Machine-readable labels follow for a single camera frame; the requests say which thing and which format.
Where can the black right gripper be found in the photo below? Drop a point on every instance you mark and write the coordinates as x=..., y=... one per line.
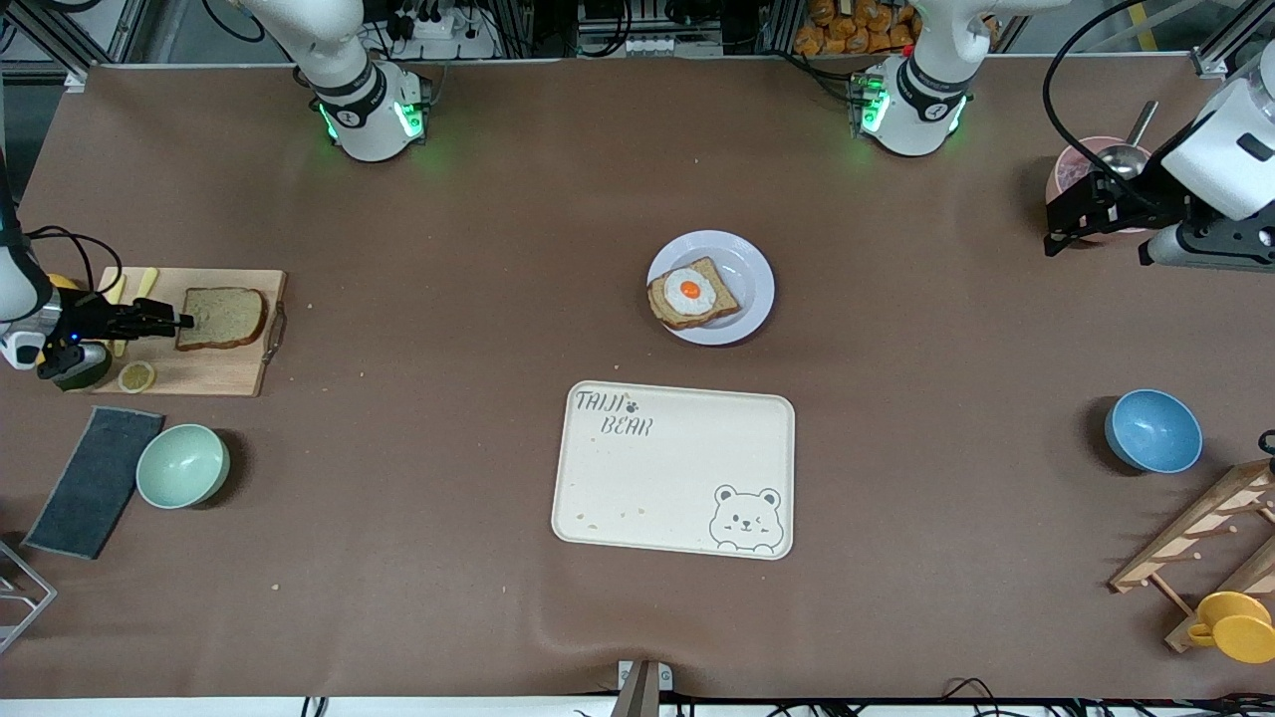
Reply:
x=88, y=317

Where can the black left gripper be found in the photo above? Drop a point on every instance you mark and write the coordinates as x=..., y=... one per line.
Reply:
x=1153, y=192

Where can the plain brown bread slice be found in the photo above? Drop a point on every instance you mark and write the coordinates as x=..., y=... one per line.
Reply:
x=224, y=319

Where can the pale lavender round plate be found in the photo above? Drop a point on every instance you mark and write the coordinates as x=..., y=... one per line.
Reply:
x=747, y=289

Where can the toast with fried egg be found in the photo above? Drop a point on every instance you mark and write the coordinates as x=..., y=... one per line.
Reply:
x=722, y=299

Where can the fried egg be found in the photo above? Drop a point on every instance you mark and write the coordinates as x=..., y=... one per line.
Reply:
x=689, y=291

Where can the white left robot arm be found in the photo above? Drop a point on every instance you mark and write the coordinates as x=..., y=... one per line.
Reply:
x=911, y=119

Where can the yellow plastic knife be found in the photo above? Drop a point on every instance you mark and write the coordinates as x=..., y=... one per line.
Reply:
x=146, y=282

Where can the yellow plastic fork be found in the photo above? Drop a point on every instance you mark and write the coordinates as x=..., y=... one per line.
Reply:
x=117, y=287

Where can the pink bowl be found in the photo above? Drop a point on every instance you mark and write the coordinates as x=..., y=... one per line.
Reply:
x=1076, y=164

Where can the lemon slice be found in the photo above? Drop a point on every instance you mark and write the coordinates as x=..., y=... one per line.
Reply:
x=136, y=376

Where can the wooden cutting board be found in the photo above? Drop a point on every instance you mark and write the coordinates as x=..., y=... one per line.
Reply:
x=199, y=373

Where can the metal scoop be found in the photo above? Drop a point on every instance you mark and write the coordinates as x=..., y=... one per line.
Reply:
x=1126, y=157

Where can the green avocado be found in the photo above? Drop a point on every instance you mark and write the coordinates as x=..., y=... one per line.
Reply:
x=90, y=378

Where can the yellow lemon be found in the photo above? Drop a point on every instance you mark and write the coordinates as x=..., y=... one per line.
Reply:
x=65, y=283

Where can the pale green bowl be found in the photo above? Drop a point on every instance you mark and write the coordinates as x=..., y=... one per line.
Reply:
x=182, y=466

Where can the dark grey cloth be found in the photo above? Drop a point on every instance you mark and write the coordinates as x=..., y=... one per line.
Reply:
x=95, y=483

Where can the blue bowl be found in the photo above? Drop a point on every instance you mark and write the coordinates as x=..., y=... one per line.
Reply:
x=1153, y=431

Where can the orange packaged bread pile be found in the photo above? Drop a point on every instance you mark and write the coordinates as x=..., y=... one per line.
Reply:
x=847, y=30

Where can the wooden cup rack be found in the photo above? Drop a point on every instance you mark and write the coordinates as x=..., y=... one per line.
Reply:
x=1200, y=518

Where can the yellow cup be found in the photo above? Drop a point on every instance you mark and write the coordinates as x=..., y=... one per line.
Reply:
x=1240, y=632

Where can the cream bear print tray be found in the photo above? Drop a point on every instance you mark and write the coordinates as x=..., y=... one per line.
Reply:
x=667, y=478

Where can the aluminium frame beam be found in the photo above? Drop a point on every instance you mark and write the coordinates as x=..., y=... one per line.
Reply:
x=1230, y=45
x=60, y=50

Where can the aluminium camera mount post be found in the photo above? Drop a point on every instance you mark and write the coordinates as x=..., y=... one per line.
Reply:
x=639, y=692

